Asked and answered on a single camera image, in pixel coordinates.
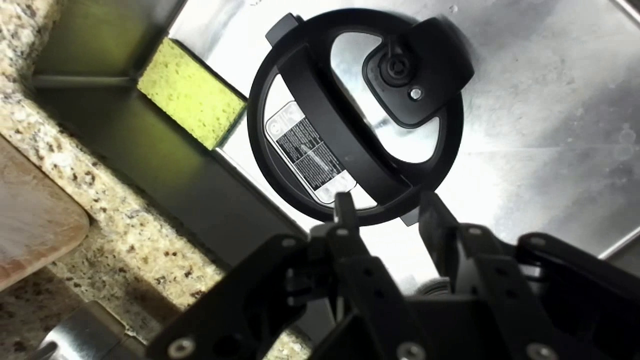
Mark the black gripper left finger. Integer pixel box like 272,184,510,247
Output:
144,191,410,360

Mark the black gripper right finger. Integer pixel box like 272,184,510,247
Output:
418,191,640,360

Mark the black pressure cooker lid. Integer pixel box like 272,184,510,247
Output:
244,7,477,229

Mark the stainless steel sink basin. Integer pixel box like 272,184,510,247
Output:
28,0,640,284

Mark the brushed steel gooseneck faucet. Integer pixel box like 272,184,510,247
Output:
30,302,149,360

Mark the yellow green sponge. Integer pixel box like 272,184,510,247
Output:
134,36,250,152

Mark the wooden cutting board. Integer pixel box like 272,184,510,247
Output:
0,134,91,295

